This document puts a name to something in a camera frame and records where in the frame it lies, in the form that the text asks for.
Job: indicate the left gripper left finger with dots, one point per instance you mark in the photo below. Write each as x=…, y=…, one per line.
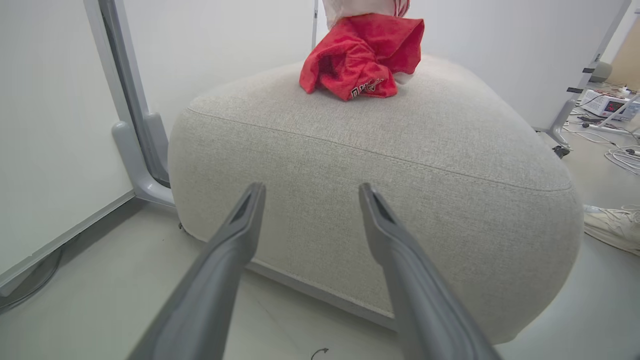
x=215, y=280

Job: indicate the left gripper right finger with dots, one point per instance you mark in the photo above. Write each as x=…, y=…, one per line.
x=420, y=300

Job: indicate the red and white garment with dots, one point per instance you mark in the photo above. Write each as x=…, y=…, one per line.
x=360, y=55

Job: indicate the light grey fabric sofa seat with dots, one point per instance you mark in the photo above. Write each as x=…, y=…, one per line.
x=350, y=150

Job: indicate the white sneaker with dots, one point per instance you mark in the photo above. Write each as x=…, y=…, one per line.
x=615, y=227

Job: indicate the white bench power supply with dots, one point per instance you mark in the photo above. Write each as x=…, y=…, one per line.
x=607, y=106

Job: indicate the brown cardboard board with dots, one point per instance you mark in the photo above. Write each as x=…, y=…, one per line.
x=627, y=55

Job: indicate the grey partition stand post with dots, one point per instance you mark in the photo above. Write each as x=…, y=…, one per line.
x=575, y=97
x=135, y=155

